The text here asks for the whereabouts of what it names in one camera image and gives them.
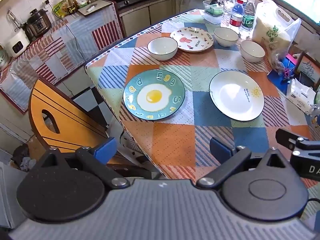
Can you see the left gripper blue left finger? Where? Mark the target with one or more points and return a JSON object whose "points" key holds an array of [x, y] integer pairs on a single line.
{"points": [[95, 159]]}

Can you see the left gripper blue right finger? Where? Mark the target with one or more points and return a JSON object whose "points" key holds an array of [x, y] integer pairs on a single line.
{"points": [[232, 161]]}

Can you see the white sun plate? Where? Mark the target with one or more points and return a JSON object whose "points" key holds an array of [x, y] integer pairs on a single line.
{"points": [[236, 95]]}

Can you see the green fried egg plate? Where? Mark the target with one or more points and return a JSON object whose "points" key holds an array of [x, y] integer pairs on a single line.
{"points": [[154, 94]]}

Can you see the white bowl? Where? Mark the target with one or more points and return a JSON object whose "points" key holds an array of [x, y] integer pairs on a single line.
{"points": [[225, 37], [251, 51], [162, 48]]}

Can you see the pink rabbit plate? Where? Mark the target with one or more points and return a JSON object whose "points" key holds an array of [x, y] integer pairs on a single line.
{"points": [[193, 40]]}

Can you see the wooden chair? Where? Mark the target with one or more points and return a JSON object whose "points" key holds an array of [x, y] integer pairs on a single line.
{"points": [[58, 122]]}

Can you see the white tissue pack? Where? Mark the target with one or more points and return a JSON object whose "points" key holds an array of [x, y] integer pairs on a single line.
{"points": [[301, 96]]}

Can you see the blue notebook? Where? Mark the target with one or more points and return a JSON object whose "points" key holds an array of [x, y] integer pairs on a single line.
{"points": [[276, 79]]}

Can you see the patchwork tablecloth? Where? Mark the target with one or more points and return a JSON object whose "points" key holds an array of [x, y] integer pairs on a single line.
{"points": [[179, 144]]}

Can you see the pink scissors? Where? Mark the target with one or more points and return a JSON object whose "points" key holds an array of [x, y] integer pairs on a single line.
{"points": [[289, 63]]}

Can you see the crumpled clear plastic bag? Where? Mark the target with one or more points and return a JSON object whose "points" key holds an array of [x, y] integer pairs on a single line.
{"points": [[275, 58]]}

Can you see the striped counter cover cloth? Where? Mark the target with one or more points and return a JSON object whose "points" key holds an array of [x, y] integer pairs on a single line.
{"points": [[59, 52]]}

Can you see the green label water bottle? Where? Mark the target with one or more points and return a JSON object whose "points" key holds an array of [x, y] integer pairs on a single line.
{"points": [[247, 20]]}

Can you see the clear rice bag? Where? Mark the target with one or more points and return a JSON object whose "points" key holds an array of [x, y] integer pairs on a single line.
{"points": [[274, 28]]}

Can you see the red label water bottle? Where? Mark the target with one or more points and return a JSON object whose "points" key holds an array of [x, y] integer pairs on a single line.
{"points": [[237, 14]]}

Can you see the black pressure cooker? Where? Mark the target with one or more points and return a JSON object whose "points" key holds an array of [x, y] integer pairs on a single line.
{"points": [[39, 22]]}

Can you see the clear plastic basket box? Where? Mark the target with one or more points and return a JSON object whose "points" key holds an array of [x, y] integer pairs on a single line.
{"points": [[213, 11]]}

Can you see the cutting board with knife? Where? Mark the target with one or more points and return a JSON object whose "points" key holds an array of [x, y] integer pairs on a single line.
{"points": [[94, 6]]}

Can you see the clear white label bottle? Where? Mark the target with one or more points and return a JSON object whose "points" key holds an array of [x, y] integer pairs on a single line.
{"points": [[227, 10]]}

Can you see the wooden picture frame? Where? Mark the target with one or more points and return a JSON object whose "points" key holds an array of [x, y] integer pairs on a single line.
{"points": [[309, 67]]}

